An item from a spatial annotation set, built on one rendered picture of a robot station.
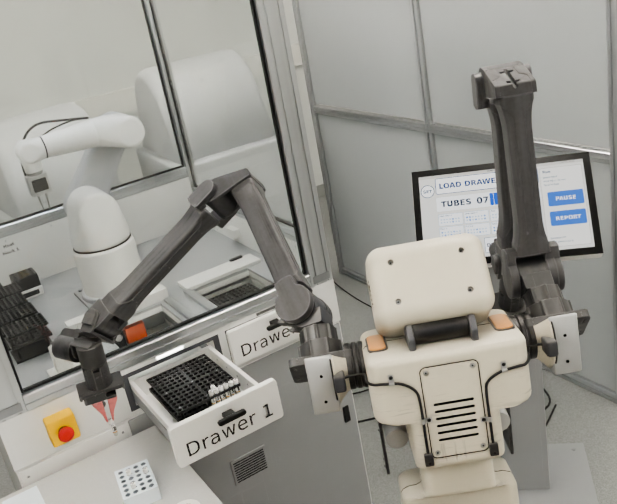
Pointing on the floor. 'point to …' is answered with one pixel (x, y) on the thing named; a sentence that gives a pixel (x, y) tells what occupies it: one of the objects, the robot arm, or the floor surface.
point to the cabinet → (255, 449)
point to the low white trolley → (140, 446)
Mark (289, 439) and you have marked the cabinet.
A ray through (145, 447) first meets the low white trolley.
